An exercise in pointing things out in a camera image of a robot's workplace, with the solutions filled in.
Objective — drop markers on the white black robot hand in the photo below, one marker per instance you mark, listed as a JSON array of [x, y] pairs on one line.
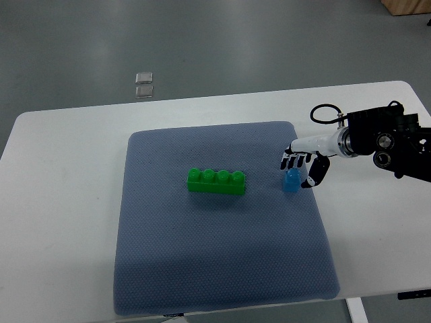
[[318, 149]]

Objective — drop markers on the small blue block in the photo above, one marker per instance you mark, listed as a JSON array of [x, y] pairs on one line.
[[292, 180]]

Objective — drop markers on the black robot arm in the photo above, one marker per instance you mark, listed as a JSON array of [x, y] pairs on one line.
[[396, 140]]

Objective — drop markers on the long green block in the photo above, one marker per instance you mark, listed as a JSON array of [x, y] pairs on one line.
[[220, 182]]

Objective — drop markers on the wooden box corner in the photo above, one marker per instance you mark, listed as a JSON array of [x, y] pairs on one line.
[[407, 7]]

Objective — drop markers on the white table leg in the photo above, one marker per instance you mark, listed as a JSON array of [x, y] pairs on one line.
[[356, 310]]

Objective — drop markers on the blue grey foam mat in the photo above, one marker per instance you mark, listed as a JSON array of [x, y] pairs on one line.
[[181, 251]]

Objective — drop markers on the black table control panel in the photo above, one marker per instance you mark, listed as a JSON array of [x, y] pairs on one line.
[[414, 294]]

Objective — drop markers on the lower metal floor plate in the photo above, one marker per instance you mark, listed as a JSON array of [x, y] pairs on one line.
[[144, 91]]

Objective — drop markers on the metal floor plate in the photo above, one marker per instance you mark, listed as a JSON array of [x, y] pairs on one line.
[[144, 91], [143, 77]]

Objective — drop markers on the upper metal floor plate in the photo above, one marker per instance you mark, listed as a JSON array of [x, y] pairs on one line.
[[143, 77]]

